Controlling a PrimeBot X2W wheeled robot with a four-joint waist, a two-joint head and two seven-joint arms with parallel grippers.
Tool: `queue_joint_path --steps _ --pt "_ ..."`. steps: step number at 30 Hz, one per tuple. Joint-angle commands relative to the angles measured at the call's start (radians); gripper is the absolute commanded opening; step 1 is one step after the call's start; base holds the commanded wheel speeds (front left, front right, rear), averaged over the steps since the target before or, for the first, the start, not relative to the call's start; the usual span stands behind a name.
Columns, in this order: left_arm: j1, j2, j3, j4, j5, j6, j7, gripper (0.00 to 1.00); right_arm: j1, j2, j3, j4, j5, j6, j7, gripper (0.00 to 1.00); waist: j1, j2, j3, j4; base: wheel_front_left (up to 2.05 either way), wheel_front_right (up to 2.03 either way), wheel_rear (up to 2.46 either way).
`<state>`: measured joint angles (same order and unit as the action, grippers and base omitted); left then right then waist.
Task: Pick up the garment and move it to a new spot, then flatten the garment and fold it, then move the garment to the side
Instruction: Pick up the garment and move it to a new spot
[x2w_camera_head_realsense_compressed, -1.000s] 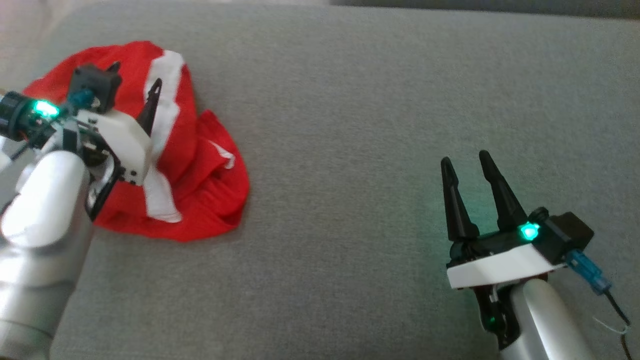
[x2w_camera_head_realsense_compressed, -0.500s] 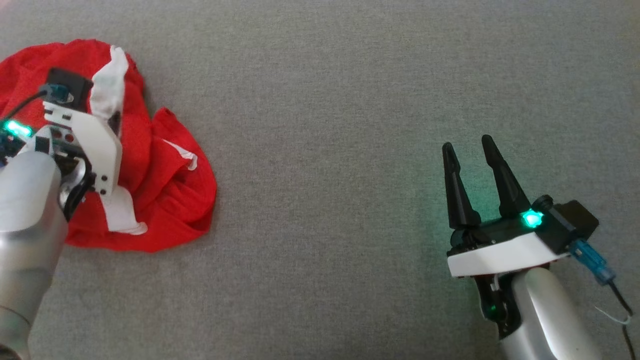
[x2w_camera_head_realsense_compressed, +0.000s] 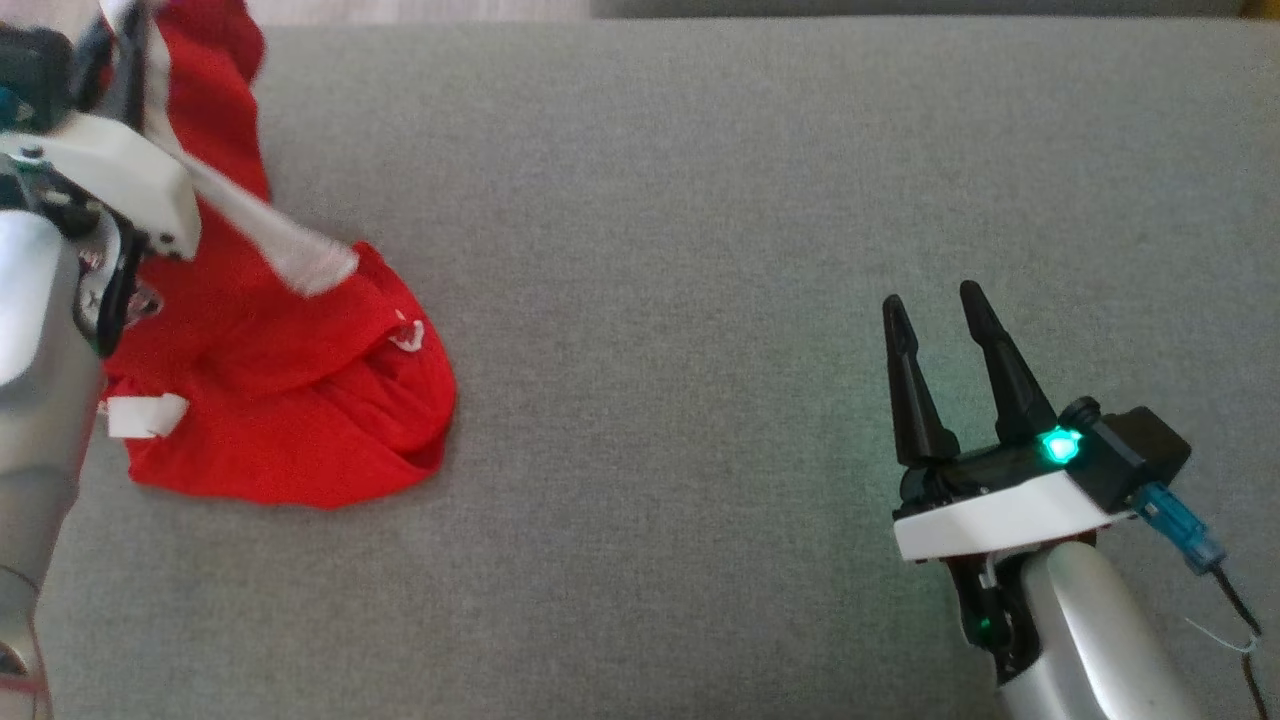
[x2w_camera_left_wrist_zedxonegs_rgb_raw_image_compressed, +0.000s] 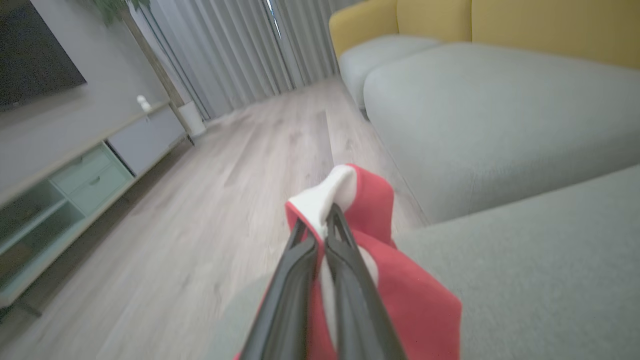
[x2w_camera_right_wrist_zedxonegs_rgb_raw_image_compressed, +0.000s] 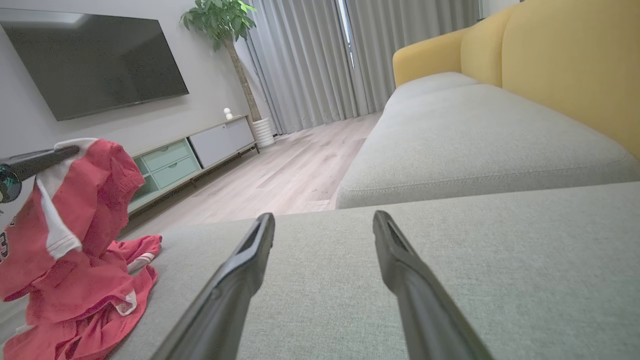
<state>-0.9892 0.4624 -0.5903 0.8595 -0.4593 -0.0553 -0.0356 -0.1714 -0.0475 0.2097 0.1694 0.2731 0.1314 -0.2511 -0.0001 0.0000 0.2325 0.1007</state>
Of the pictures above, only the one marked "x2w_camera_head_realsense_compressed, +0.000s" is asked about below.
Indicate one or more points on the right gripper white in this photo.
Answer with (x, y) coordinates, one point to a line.
(1000, 515)

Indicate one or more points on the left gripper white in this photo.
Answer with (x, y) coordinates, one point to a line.
(120, 175)

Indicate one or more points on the red basketball jersey white sleeves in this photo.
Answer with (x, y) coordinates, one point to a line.
(300, 420)

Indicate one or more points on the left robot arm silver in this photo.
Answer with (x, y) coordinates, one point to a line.
(35, 330)

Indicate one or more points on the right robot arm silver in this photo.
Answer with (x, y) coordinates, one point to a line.
(1090, 640)

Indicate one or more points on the large grey sofa seat cushion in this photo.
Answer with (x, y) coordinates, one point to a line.
(680, 300)

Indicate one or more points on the large yellow sofa backrest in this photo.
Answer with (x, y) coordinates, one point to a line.
(1262, 7)

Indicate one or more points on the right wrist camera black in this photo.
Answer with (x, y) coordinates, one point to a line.
(1135, 450)

